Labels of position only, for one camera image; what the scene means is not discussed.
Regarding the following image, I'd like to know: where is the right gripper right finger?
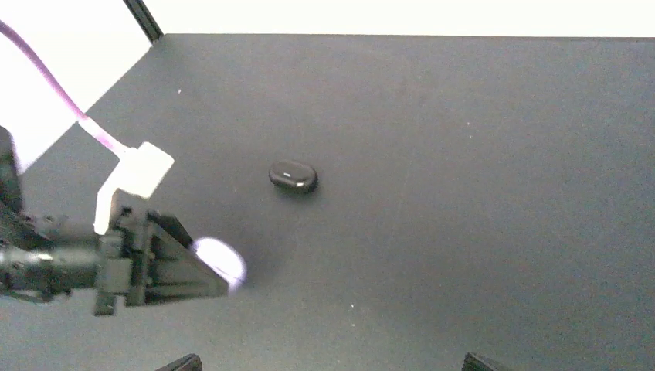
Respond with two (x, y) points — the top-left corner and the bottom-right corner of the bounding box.
(461, 352), (507, 371)

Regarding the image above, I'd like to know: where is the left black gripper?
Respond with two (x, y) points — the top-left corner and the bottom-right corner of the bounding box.
(93, 190), (229, 316)

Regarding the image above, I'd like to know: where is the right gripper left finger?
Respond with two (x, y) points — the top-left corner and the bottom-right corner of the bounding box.
(156, 353), (203, 371)

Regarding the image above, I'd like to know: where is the lilac earbud charging case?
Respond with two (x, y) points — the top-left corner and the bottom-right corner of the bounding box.
(192, 237), (247, 295)

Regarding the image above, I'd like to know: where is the black earbud holder insert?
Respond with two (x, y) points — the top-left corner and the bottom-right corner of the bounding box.
(268, 160), (319, 193)

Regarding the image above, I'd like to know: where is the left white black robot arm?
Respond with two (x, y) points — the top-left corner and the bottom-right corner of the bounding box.
(1, 129), (229, 316)

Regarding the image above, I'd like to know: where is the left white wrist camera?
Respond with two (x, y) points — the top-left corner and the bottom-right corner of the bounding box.
(93, 141), (175, 235)

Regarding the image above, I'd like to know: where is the left black frame post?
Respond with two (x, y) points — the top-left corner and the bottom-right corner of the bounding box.
(123, 0), (165, 44)

